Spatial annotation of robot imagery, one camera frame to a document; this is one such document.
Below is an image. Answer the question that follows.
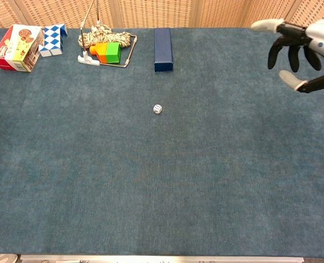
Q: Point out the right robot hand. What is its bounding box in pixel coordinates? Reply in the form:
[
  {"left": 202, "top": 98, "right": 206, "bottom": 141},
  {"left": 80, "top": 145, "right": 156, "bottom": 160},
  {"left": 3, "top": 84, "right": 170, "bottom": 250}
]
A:
[{"left": 251, "top": 16, "right": 324, "bottom": 94}]

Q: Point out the dark blue rectangular box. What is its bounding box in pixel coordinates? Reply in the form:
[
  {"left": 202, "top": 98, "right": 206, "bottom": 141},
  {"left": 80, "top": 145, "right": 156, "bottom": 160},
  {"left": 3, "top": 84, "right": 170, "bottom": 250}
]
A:
[{"left": 154, "top": 27, "right": 174, "bottom": 73}]

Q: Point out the woven rattan folding screen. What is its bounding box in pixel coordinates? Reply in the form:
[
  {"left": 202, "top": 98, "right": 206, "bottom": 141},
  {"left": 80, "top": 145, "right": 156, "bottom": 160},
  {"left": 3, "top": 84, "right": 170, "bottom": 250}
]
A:
[{"left": 0, "top": 0, "right": 324, "bottom": 28}]

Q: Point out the orange and green toy block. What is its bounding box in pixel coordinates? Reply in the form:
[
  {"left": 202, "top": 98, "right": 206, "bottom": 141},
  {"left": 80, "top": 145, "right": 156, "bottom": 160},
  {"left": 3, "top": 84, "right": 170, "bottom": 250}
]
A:
[{"left": 89, "top": 42, "right": 122, "bottom": 64}]

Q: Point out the blue felt table mat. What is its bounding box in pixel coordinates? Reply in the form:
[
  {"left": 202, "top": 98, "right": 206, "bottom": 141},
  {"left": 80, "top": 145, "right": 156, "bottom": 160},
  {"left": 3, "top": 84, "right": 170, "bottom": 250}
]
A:
[{"left": 0, "top": 26, "right": 324, "bottom": 259}]

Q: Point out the blue white snake puzzle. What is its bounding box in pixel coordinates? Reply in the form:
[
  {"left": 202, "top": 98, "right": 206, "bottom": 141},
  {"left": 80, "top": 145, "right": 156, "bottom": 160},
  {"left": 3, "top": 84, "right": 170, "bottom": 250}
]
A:
[{"left": 38, "top": 24, "right": 68, "bottom": 58}]

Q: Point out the red and white snack box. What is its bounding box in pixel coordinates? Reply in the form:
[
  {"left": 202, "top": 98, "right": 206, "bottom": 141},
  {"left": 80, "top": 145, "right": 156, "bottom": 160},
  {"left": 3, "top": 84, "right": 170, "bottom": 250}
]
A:
[{"left": 0, "top": 24, "right": 45, "bottom": 73}]

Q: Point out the metal rod frame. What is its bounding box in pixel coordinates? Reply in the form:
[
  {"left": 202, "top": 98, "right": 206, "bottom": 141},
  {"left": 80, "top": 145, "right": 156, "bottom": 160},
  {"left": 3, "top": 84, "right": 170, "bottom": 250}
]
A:
[{"left": 77, "top": 0, "right": 138, "bottom": 68}]

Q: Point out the beige braided rope bundle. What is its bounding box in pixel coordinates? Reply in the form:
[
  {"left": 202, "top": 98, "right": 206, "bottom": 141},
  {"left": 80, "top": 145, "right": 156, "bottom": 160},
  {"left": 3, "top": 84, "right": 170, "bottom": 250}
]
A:
[{"left": 78, "top": 25, "right": 133, "bottom": 50}]

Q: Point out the aluminium table edge rail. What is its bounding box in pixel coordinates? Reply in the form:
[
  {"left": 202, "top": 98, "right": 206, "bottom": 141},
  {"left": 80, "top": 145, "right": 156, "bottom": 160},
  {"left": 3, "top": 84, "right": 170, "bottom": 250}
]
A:
[{"left": 19, "top": 254, "right": 305, "bottom": 263}]

